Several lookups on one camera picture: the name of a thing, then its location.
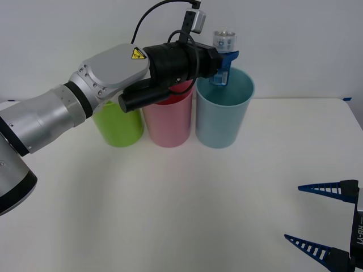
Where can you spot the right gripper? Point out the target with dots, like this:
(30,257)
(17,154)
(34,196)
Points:
(358,226)

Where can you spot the silver drink can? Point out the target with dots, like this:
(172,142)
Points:
(224,39)

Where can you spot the green plastic bin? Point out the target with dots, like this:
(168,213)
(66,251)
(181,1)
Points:
(119,130)

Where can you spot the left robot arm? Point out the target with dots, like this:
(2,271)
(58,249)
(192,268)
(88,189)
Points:
(107,68)

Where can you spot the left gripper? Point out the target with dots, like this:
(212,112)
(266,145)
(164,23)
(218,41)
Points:
(208,61)

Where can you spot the pink plastic bin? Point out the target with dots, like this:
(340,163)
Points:
(170,122)

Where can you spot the pale blue plastic bin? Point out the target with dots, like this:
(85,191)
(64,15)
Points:
(221,124)

